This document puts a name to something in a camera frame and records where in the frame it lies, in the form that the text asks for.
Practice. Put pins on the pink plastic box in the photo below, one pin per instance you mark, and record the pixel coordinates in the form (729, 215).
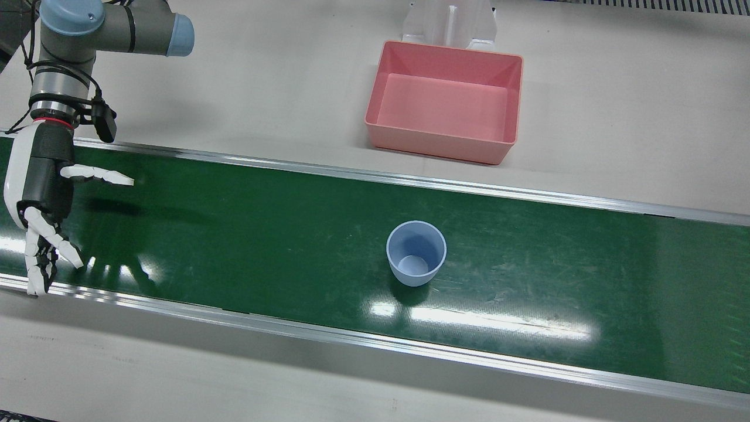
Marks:
(445, 105)

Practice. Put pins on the blue plastic cup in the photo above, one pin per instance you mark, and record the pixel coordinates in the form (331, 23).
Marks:
(416, 272)

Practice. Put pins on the green conveyor belt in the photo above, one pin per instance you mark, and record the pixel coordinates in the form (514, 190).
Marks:
(527, 275)

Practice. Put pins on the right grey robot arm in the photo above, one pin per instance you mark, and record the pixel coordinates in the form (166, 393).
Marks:
(117, 26)

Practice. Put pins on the right white grey robot hand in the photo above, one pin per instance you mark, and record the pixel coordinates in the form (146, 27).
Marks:
(44, 176)

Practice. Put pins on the aluminium conveyor side rail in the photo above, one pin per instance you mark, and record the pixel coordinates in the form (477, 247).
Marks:
(351, 338)
(410, 179)

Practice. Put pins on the black ribbed grille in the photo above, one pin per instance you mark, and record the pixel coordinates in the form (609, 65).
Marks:
(674, 4)

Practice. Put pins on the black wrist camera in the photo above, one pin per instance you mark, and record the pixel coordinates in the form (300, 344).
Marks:
(105, 123)

